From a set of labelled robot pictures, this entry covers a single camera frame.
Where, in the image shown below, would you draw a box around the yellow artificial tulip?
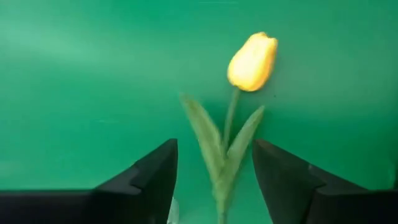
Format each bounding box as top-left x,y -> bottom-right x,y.
179,30 -> 279,224

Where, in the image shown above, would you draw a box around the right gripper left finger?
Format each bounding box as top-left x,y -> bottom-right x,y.
0,139 -> 178,224

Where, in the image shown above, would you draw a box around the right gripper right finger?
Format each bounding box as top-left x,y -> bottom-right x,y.
252,139 -> 398,224

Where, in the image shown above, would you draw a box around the green table mat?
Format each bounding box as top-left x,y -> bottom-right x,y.
0,0 -> 398,224

